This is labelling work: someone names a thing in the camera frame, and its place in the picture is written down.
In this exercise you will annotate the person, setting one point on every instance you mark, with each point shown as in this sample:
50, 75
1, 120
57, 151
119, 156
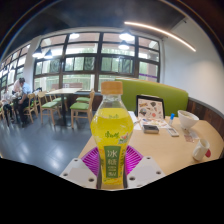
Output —
24, 96
7, 100

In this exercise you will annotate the wooden dining table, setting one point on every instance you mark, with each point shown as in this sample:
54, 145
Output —
63, 90

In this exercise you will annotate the curved linear ceiling light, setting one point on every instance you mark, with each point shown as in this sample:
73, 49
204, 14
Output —
163, 32

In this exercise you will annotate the small blue-capped bottle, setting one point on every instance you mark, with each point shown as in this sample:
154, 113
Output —
171, 120

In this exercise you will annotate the white ceramic mug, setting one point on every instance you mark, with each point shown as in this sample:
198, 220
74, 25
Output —
201, 150

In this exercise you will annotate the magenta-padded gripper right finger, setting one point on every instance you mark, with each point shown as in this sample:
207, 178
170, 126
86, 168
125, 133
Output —
146, 171

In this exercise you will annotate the white ceramic bowl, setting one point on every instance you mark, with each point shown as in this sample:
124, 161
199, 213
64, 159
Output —
187, 120

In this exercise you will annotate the black-framed window wall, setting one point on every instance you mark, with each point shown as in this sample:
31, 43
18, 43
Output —
83, 63

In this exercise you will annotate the yellow drink bottle orange cap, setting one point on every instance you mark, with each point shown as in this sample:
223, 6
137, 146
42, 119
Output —
111, 133

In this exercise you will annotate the black-framed standing picture sign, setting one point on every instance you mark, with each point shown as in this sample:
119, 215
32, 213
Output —
150, 108

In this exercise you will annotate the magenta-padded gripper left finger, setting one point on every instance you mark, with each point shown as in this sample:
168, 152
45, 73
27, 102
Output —
78, 171

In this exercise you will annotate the small dark box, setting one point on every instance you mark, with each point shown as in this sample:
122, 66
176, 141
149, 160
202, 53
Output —
150, 129

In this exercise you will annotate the wooden chairs green seats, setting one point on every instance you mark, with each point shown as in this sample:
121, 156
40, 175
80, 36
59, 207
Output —
50, 105

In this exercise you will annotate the clear plastic wrapper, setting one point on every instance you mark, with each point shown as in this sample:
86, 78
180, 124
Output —
190, 138

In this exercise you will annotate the green upholstered bench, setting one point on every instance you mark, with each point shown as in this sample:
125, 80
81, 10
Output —
166, 93

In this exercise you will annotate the small white handheld device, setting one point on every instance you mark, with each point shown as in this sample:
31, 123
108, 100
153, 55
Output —
172, 132

